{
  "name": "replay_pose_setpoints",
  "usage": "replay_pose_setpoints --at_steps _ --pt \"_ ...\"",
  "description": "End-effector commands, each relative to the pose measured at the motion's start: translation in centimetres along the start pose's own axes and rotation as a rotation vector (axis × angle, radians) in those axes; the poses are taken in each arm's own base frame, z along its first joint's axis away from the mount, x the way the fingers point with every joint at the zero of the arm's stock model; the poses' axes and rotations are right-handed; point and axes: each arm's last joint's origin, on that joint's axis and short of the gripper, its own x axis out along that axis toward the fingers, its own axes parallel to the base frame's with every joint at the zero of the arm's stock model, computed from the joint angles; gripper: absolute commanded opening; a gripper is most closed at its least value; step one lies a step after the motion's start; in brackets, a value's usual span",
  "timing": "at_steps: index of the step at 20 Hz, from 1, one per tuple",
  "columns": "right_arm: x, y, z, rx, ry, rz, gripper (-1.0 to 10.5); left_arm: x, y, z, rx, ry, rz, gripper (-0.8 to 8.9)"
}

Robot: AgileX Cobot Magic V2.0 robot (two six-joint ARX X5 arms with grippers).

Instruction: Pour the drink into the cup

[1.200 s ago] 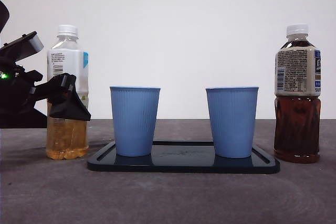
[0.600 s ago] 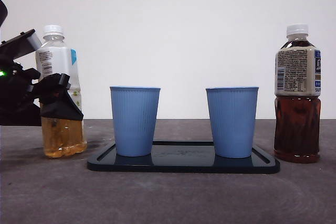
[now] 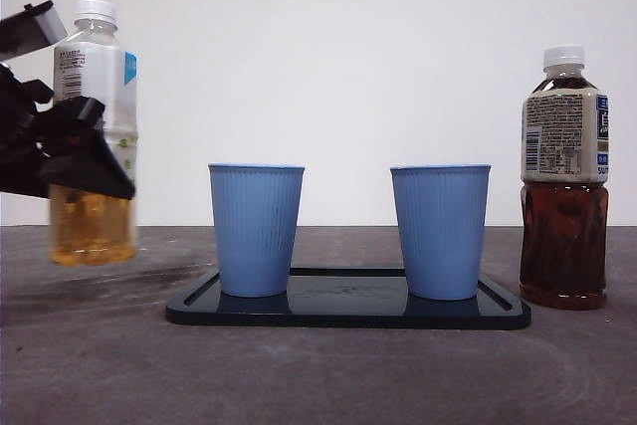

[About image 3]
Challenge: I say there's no yellow tea plastic bottle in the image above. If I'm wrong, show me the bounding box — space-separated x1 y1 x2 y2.
48 0 140 268

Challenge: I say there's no dark tea plastic bottle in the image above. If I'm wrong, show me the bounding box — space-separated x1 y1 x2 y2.
519 45 610 311

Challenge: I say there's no dark blue tray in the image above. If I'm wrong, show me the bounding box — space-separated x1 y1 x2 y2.
164 267 532 331

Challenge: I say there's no blue ribbed cup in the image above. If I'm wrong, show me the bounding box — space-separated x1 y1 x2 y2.
207 162 306 299
389 163 493 302

